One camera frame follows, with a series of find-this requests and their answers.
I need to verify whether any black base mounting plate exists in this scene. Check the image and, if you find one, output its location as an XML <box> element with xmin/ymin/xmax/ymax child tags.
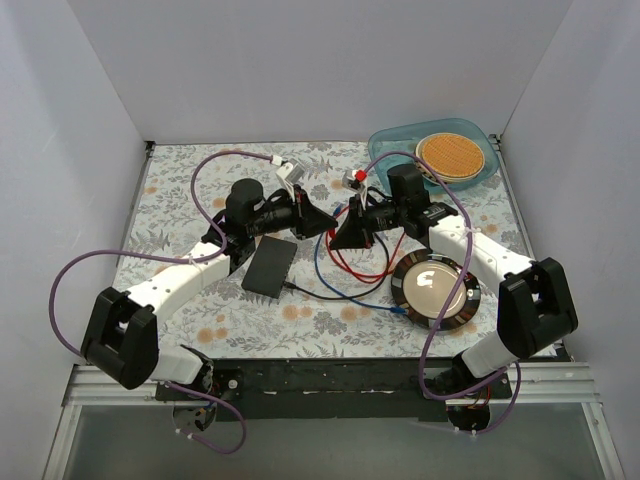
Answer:
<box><xmin>154</xmin><ymin>356</ymin><xmax>513</xmax><ymax>422</ymax></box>

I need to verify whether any dark rimmed beige plate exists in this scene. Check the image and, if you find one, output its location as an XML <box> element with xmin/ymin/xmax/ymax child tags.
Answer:
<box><xmin>391</xmin><ymin>249</ymin><xmax>481</xmax><ymax>334</ymax></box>

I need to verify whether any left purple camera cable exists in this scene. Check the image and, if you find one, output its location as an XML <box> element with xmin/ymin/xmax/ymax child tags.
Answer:
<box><xmin>48</xmin><ymin>149</ymin><xmax>248</xmax><ymax>455</ymax></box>

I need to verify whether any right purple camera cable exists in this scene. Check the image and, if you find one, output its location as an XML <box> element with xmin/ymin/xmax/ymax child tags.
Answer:
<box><xmin>359</xmin><ymin>151</ymin><xmax>523</xmax><ymax>436</ymax></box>

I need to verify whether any aluminium frame rail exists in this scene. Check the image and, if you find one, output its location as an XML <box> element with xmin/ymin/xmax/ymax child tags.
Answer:
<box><xmin>62</xmin><ymin>362</ymin><xmax>602</xmax><ymax>407</ymax></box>

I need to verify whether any orange woven round coaster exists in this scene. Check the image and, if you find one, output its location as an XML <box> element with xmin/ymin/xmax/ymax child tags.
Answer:
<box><xmin>415</xmin><ymin>132</ymin><xmax>486</xmax><ymax>183</ymax></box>

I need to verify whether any red ethernet cable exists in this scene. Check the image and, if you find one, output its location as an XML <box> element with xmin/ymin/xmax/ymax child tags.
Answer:
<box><xmin>325</xmin><ymin>227</ymin><xmax>407</xmax><ymax>285</ymax></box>

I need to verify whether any black network switch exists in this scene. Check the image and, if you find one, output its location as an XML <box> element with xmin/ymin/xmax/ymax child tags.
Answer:
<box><xmin>241</xmin><ymin>236</ymin><xmax>297</xmax><ymax>299</ymax></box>

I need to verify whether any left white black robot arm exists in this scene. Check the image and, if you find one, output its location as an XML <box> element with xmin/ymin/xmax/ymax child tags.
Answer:
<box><xmin>80</xmin><ymin>178</ymin><xmax>337</xmax><ymax>400</ymax></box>

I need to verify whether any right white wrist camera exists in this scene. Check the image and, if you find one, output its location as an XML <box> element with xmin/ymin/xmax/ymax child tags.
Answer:
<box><xmin>341</xmin><ymin>170</ymin><xmax>369</xmax><ymax>207</ymax></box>

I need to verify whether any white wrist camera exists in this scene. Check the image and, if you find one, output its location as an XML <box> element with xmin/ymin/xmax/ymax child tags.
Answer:
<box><xmin>341</xmin><ymin>170</ymin><xmax>369</xmax><ymax>207</ymax></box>
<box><xmin>271</xmin><ymin>155</ymin><xmax>305</xmax><ymax>200</ymax></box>

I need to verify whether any blue plastic container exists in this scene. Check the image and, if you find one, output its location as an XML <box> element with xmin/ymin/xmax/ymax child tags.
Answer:
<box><xmin>368</xmin><ymin>118</ymin><xmax>499</xmax><ymax>192</ymax></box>

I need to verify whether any floral patterned table mat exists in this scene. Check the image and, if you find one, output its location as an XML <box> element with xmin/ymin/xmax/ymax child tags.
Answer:
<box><xmin>97</xmin><ymin>140</ymin><xmax>559</xmax><ymax>360</ymax></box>

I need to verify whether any black ethernet cable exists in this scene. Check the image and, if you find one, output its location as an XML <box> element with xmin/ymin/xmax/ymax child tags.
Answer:
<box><xmin>285</xmin><ymin>234</ymin><xmax>391</xmax><ymax>302</ymax></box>

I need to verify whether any blue ethernet cable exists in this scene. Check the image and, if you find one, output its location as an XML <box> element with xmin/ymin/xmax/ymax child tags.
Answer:
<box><xmin>314</xmin><ymin>202</ymin><xmax>407</xmax><ymax>316</ymax></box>

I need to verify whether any purple camera cable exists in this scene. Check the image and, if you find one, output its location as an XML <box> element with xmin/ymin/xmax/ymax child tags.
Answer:
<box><xmin>48</xmin><ymin>149</ymin><xmax>248</xmax><ymax>455</ymax></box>
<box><xmin>359</xmin><ymin>151</ymin><xmax>523</xmax><ymax>436</ymax></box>

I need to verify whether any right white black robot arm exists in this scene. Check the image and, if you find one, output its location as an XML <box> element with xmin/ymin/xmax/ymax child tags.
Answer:
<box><xmin>330</xmin><ymin>164</ymin><xmax>578</xmax><ymax>400</ymax></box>

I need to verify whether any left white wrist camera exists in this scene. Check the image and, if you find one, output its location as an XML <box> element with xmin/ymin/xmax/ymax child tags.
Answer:
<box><xmin>271</xmin><ymin>155</ymin><xmax>305</xmax><ymax>200</ymax></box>

